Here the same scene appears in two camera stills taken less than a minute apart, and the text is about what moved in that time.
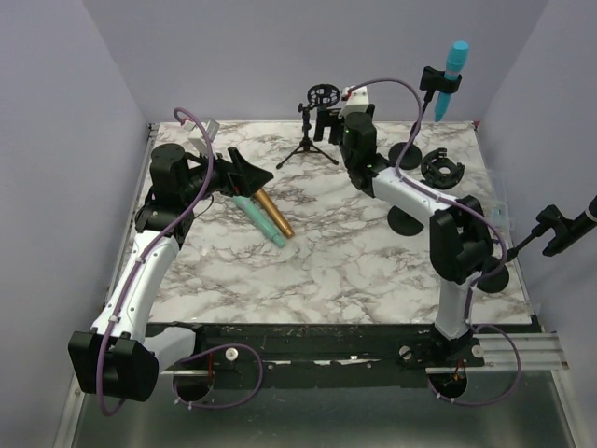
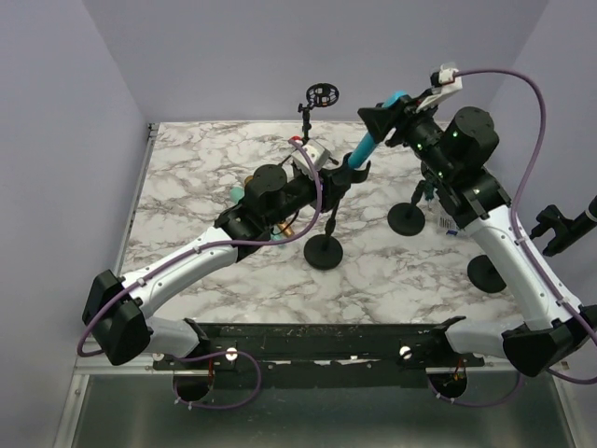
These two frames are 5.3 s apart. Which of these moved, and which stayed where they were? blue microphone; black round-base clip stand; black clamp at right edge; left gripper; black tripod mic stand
Moved: left gripper; blue microphone; black round-base clip stand
Stayed: black clamp at right edge; black tripod mic stand
